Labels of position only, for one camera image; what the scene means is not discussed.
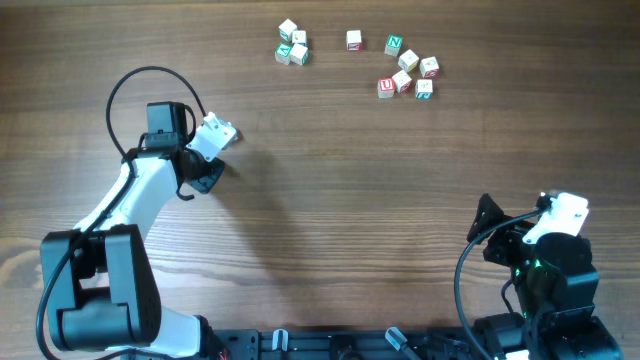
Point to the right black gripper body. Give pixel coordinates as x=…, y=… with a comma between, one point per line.
x=510, y=244

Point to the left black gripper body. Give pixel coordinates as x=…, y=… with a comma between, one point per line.
x=207, y=175

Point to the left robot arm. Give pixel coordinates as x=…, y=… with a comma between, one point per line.
x=100, y=292

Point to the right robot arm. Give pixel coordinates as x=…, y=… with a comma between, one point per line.
x=554, y=279

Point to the green letter A block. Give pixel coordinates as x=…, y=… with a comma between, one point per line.
x=282, y=53

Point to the white block green J side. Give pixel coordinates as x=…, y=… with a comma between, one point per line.
x=424, y=88

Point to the teal block top left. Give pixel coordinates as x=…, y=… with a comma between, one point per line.
x=286, y=29

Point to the white block red Q side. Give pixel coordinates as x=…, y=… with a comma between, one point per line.
x=429, y=67

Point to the white block red M side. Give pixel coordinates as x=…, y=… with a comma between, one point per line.
x=402, y=81

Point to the small white block orange print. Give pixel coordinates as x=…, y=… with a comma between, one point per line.
x=299, y=37

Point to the red letter U block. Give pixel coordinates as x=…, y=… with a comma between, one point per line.
x=385, y=88

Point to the white block yellow side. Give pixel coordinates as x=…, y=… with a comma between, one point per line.
x=408, y=60

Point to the green letter N block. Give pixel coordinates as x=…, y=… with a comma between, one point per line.
x=393, y=45

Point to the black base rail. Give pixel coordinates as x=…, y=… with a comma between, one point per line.
x=434, y=344

